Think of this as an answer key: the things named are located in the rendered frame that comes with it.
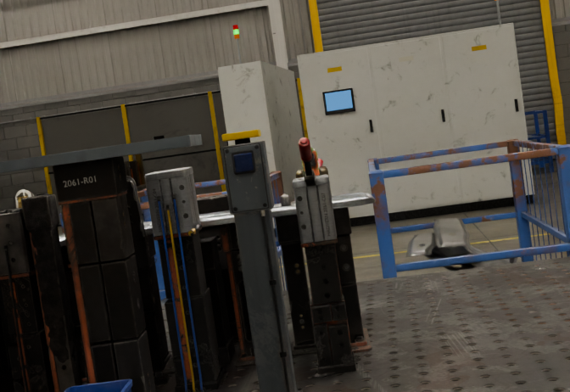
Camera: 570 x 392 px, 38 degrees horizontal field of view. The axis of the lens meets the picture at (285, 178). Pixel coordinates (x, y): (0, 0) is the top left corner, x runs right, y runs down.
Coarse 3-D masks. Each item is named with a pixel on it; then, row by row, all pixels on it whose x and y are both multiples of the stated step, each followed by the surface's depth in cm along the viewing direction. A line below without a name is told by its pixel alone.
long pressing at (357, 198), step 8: (336, 200) 163; (344, 200) 163; (352, 200) 162; (360, 200) 162; (368, 200) 163; (272, 208) 170; (280, 208) 164; (288, 208) 163; (336, 208) 163; (200, 216) 175; (208, 216) 175; (216, 216) 169; (224, 216) 164; (232, 216) 163; (272, 216) 163; (144, 224) 175; (208, 224) 164; (216, 224) 164; (152, 232) 164; (64, 240) 165
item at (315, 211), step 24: (312, 192) 151; (312, 216) 151; (312, 240) 152; (336, 240) 152; (312, 264) 153; (336, 264) 153; (312, 288) 153; (336, 288) 153; (312, 312) 153; (336, 312) 153; (336, 336) 153; (336, 360) 153
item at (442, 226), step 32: (384, 160) 448; (480, 160) 329; (512, 160) 328; (544, 160) 373; (384, 192) 333; (512, 192) 445; (384, 224) 334; (416, 224) 450; (448, 224) 411; (544, 224) 386; (384, 256) 335; (448, 256) 367; (480, 256) 331; (512, 256) 330
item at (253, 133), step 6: (234, 132) 135; (240, 132) 135; (246, 132) 135; (252, 132) 135; (258, 132) 135; (222, 138) 136; (228, 138) 135; (234, 138) 135; (240, 138) 135; (246, 138) 137
